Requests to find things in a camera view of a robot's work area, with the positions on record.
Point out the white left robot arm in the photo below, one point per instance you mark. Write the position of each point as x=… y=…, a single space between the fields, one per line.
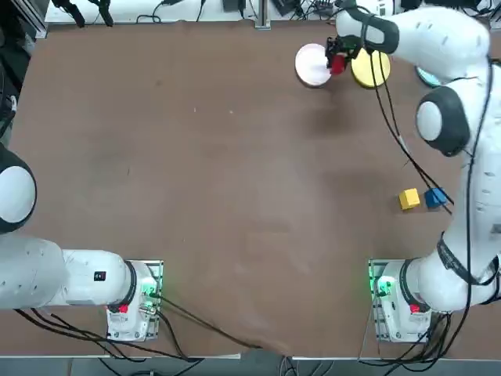
x=86 y=280

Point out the blue cube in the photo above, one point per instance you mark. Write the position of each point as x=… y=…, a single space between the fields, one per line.
x=432 y=199

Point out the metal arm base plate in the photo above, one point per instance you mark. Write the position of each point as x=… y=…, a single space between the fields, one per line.
x=375 y=309
x=159 y=268

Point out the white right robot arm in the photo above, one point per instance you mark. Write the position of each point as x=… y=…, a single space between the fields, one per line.
x=442 y=35

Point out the aluminium frame rail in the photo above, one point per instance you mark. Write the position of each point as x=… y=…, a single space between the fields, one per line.
x=37 y=19

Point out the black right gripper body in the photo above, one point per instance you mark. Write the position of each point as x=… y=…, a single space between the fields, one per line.
x=350 y=45

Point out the black power supply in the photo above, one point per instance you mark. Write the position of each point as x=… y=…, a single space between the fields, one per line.
x=234 y=4

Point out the red cube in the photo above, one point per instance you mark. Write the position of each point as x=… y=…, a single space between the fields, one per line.
x=339 y=65

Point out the blue plate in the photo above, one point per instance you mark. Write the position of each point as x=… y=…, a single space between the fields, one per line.
x=428 y=80

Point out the yellow cube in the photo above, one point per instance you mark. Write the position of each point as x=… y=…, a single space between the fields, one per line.
x=409 y=199

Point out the dark ribbed power supply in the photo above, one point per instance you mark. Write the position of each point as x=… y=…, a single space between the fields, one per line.
x=285 y=6

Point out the white plate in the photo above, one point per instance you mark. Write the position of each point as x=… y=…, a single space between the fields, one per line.
x=311 y=66

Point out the aluminium camera post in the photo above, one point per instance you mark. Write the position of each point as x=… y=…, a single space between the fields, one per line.
x=263 y=15

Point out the yellow plate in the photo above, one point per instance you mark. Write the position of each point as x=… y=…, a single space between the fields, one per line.
x=366 y=74

